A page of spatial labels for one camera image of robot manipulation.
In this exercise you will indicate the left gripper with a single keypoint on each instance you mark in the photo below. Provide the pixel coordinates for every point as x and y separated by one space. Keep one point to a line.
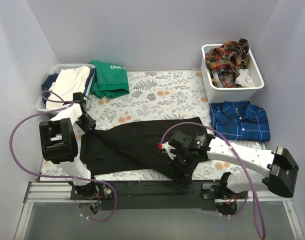
87 122

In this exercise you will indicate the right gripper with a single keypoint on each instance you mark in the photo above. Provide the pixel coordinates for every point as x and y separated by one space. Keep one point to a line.
182 160

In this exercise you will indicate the black long sleeve shirt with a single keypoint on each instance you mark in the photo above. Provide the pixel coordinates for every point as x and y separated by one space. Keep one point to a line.
134 146

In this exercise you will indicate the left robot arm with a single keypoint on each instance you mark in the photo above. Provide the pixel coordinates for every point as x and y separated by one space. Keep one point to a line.
59 144

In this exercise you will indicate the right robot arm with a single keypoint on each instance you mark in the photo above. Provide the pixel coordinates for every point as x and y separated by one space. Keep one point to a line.
275 171

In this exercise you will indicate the white folded garment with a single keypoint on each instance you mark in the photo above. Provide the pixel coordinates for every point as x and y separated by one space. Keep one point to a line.
70 81

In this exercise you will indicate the green t-shirt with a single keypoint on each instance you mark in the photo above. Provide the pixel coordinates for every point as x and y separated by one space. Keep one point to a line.
110 80

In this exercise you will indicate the light grey laundry basket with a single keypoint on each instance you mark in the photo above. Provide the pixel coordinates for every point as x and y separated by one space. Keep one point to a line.
41 104

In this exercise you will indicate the blue plaid folded shirt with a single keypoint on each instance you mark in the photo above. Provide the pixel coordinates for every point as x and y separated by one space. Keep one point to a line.
240 121

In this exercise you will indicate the navy blue garment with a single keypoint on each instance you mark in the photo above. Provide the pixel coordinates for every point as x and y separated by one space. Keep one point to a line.
47 85

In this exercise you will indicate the white plastic bin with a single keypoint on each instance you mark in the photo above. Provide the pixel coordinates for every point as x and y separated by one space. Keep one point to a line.
220 95

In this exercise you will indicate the floral table cloth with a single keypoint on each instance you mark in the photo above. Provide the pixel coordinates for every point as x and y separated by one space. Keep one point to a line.
154 95

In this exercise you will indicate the white garment in bin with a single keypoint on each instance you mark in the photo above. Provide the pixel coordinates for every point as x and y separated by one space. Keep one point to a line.
243 80

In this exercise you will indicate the red plaid shirt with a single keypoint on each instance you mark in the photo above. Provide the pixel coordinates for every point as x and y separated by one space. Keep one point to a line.
225 61

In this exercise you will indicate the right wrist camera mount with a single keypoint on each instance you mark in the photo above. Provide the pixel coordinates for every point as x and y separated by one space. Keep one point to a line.
166 148

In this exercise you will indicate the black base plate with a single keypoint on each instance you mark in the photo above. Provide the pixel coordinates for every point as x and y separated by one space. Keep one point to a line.
201 195

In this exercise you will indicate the aluminium frame rail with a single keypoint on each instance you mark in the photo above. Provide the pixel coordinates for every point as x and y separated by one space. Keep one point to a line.
61 192

